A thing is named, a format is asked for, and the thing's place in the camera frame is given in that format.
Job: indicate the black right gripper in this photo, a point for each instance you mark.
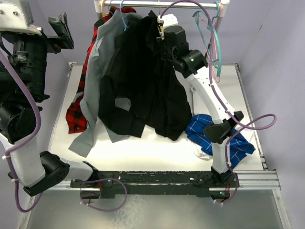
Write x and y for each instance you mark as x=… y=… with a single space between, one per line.
x=163 y=55

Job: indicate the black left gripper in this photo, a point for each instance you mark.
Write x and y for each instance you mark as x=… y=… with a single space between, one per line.
x=53 y=44

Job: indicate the black polo shirt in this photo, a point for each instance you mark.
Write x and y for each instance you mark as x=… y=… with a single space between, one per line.
x=166 y=106

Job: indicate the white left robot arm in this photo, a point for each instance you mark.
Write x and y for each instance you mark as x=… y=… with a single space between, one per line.
x=22 y=89

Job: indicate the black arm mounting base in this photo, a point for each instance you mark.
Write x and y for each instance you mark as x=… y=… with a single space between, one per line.
x=108 y=184

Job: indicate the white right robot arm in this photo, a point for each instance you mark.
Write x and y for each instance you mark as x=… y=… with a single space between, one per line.
x=194 y=67

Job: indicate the beige clothes hanger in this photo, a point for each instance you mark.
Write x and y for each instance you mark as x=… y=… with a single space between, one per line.
x=103 y=12

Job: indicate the black hanging shirt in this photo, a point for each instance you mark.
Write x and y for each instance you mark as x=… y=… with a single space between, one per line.
x=125 y=70

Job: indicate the teal clothes hanger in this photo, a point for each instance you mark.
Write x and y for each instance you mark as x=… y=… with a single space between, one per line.
x=214 y=40

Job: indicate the grey hanging shirt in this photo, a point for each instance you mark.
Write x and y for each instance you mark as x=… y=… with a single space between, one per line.
x=98 y=62

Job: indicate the blue clothes hanger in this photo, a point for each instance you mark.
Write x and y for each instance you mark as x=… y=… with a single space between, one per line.
x=125 y=22

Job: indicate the pink clothes hanger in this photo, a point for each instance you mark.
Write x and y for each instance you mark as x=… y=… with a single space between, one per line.
x=214 y=52

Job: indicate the blue plaid shirt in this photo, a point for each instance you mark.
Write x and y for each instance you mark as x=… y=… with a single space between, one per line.
x=218 y=138

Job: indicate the red plaid hanging shirt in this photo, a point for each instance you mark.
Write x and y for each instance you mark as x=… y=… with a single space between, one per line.
x=76 y=121

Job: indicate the white shirt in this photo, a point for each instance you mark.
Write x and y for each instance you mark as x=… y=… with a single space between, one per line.
x=202 y=155

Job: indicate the white metal clothes rack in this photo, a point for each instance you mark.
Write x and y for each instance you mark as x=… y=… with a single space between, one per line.
x=213 y=12

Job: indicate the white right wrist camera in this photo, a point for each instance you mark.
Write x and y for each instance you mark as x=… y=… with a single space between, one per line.
x=164 y=22

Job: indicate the aluminium frame rail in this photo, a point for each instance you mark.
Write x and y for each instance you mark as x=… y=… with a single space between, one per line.
x=262 y=179

